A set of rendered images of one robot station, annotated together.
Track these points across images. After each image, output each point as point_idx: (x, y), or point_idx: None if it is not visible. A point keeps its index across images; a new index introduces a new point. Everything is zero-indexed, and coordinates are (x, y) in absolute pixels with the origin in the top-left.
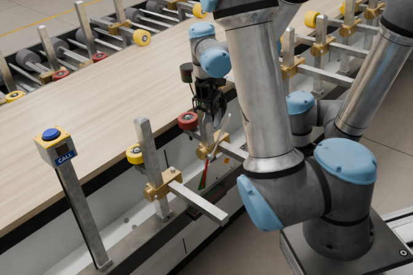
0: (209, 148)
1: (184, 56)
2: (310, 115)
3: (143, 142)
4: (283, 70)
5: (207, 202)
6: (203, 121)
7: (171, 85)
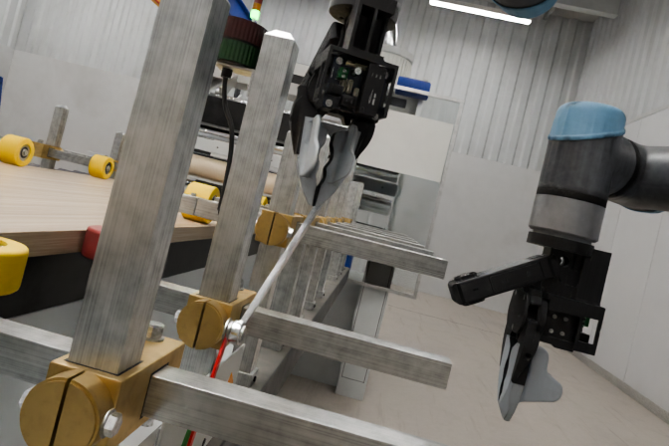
0: (234, 307)
1: (10, 179)
2: (626, 149)
3: (182, 84)
4: (304, 218)
5: (372, 424)
6: (319, 148)
7: (8, 193)
